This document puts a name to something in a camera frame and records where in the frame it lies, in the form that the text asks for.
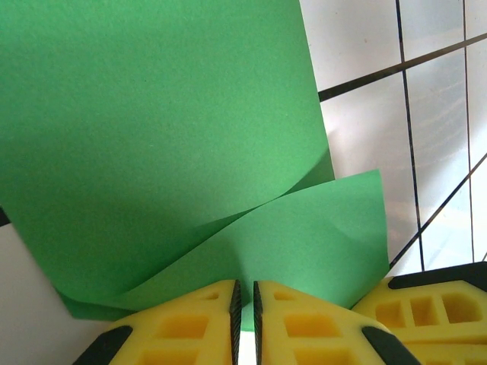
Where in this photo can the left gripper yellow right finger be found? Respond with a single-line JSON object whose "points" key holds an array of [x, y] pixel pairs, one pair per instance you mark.
{"points": [[316, 334]]}

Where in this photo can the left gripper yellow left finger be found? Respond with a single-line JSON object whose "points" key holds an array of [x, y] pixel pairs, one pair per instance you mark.
{"points": [[179, 334]]}

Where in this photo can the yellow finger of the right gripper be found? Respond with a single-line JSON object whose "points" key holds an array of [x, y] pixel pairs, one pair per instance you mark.
{"points": [[430, 300], [456, 353]]}

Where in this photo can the green paper sheet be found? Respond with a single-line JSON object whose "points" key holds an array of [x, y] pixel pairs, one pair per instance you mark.
{"points": [[152, 133]]}

